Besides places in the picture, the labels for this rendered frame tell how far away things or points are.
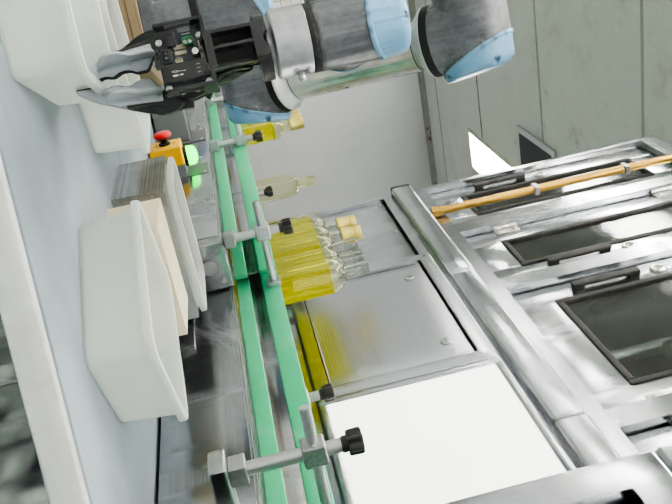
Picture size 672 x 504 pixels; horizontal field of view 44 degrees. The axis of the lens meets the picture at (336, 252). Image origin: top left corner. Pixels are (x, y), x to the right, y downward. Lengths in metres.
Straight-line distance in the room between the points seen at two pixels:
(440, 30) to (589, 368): 0.66
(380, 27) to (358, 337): 0.86
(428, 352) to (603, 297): 0.42
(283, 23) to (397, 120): 6.95
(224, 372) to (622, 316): 0.82
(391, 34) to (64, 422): 0.51
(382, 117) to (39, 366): 7.11
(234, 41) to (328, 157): 6.91
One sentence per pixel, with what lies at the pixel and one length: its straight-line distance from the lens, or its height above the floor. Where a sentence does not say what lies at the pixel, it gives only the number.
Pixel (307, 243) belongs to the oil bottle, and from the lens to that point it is 1.70.
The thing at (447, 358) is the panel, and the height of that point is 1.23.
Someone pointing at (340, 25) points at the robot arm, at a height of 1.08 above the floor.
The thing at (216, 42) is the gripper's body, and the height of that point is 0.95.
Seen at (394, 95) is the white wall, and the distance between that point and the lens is 7.76.
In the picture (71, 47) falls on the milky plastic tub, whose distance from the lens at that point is 0.85.
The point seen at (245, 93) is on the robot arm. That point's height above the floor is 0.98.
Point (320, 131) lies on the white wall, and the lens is 7.71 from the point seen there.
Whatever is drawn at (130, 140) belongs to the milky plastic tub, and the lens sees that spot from 1.20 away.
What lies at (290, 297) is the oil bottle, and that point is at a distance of 1.59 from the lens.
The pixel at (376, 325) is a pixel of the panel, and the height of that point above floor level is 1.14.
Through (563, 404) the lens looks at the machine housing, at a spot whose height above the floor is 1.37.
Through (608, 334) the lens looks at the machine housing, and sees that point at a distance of 1.66.
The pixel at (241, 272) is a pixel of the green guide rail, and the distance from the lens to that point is 1.55.
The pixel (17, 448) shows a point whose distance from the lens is 1.68.
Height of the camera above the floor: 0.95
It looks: 5 degrees up
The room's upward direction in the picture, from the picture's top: 77 degrees clockwise
